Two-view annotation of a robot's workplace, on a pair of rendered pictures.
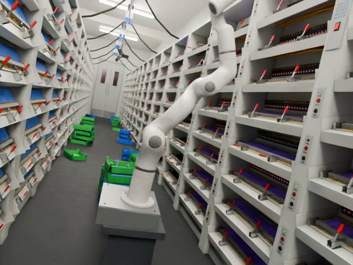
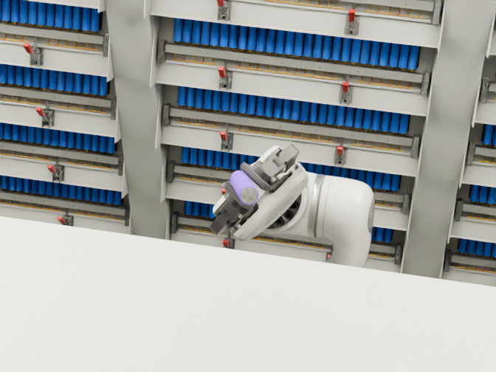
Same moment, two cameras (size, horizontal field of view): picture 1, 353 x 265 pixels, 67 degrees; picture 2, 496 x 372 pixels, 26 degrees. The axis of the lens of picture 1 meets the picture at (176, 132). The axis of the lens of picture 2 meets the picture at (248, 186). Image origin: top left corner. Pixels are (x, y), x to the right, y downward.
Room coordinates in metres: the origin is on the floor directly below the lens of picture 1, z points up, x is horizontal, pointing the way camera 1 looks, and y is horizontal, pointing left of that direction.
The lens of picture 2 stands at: (1.81, -0.88, 2.47)
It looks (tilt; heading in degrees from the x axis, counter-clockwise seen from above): 47 degrees down; 118
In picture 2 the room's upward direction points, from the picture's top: straight up
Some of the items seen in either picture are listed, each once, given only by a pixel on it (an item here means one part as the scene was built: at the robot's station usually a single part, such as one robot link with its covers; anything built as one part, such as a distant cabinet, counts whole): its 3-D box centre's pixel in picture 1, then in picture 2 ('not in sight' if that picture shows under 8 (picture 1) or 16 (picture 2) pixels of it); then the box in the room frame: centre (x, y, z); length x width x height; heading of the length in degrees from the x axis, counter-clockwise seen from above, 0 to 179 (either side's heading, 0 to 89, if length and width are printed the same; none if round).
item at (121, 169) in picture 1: (125, 165); not in sight; (2.18, 0.36, 0.36); 0.30 x 0.20 x 0.08; 116
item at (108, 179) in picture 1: (123, 175); not in sight; (2.18, 0.36, 0.28); 0.30 x 0.20 x 0.08; 116
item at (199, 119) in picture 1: (204, 115); not in sight; (2.47, -0.22, 0.91); 0.20 x 0.09 x 1.81; 107
